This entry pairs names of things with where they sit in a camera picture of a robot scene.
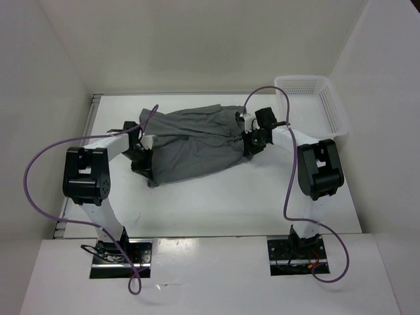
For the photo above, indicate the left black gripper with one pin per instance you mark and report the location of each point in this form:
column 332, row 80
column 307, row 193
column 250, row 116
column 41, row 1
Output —
column 144, row 167

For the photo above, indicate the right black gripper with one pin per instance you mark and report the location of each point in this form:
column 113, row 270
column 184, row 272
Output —
column 249, row 148

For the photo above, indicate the grey shorts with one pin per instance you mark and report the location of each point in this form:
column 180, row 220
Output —
column 194, row 142

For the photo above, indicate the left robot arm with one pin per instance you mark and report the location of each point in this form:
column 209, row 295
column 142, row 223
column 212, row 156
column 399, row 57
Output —
column 96, row 204

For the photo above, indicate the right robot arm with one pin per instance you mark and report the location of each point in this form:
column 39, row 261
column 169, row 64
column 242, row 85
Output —
column 316, row 168

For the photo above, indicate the white plastic basket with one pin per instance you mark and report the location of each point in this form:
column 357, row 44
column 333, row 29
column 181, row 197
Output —
column 314, row 107

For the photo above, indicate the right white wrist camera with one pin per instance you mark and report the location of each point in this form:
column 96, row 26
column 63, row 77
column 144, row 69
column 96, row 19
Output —
column 247, row 121

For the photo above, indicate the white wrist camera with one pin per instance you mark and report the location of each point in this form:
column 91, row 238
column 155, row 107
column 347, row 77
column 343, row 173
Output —
column 247, row 121
column 147, row 141

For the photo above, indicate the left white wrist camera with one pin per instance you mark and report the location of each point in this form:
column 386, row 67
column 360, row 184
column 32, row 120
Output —
column 147, row 141

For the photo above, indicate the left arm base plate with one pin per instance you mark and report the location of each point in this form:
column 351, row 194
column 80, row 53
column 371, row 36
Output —
column 109, row 263

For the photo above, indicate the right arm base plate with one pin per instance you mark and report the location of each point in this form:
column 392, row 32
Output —
column 286, row 262

